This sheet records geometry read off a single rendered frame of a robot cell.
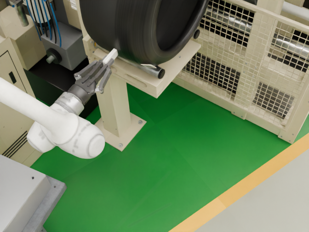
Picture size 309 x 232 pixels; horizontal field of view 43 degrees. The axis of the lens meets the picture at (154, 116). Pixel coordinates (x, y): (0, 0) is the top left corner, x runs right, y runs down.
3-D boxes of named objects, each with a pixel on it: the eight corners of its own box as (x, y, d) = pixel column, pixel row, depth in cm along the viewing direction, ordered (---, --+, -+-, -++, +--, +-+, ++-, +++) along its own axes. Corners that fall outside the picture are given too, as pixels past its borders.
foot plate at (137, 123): (88, 131, 253) (88, 130, 252) (114, 104, 266) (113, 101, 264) (121, 152, 244) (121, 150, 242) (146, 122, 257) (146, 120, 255)
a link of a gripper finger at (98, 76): (85, 84, 135) (88, 86, 135) (105, 61, 139) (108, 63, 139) (88, 90, 139) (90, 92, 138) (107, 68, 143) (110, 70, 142)
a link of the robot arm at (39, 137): (64, 117, 140) (86, 127, 132) (34, 151, 135) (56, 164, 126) (46, 98, 133) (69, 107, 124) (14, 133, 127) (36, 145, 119)
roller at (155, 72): (94, 38, 170) (100, 35, 173) (93, 47, 173) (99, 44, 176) (160, 71, 158) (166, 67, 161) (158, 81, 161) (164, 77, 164)
